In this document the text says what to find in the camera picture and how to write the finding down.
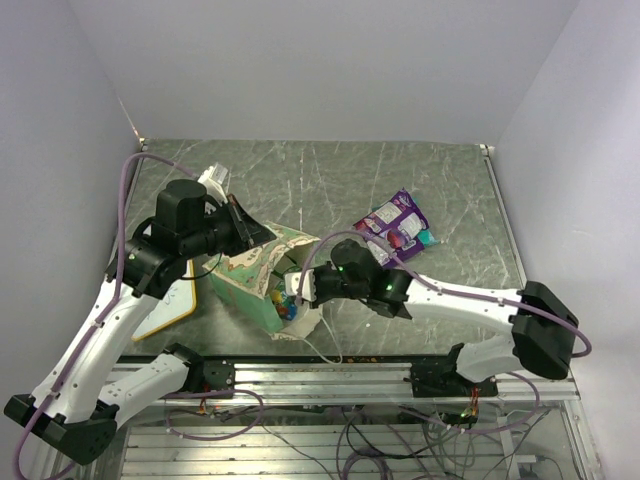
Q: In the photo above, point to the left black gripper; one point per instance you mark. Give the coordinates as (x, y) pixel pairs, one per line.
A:
(255, 232)

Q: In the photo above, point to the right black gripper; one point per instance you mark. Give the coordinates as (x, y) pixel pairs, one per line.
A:
(320, 299)

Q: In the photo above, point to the green white paper bag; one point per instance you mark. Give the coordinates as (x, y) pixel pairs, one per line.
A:
(245, 282)

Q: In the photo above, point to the purple snack packet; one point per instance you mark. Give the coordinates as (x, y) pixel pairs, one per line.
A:
(397, 222)

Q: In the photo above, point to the teal snack packet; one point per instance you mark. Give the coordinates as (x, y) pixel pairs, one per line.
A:
(426, 239)

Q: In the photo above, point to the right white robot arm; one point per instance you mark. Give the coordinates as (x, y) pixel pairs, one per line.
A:
(532, 328)

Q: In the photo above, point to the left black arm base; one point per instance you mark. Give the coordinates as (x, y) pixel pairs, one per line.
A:
(207, 376)

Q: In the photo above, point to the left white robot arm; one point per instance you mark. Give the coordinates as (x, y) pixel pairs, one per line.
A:
(73, 410)

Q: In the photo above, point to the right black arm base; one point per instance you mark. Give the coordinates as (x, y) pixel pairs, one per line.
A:
(435, 377)

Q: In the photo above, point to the blue red snack packet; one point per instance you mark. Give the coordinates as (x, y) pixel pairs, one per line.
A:
(284, 304)

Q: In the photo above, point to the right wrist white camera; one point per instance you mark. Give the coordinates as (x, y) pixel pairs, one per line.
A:
(297, 286)

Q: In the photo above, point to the wrist white camera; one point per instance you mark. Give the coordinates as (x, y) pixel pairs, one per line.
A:
(212, 179)
(297, 286)

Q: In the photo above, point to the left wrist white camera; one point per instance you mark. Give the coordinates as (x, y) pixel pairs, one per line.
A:
(212, 179)

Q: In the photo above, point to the small whiteboard orange frame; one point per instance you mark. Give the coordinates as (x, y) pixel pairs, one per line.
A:
(179, 302)

